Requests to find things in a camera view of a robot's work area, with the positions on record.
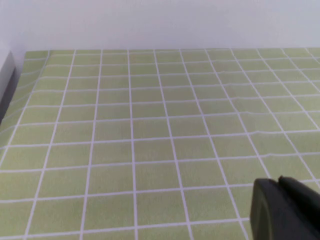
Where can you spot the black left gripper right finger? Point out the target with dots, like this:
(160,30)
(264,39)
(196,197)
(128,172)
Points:
(307,207)

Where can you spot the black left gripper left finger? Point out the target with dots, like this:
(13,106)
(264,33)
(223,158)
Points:
(265,212)

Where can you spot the green checkered tablecloth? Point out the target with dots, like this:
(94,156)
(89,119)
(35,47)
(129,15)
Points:
(150,125)

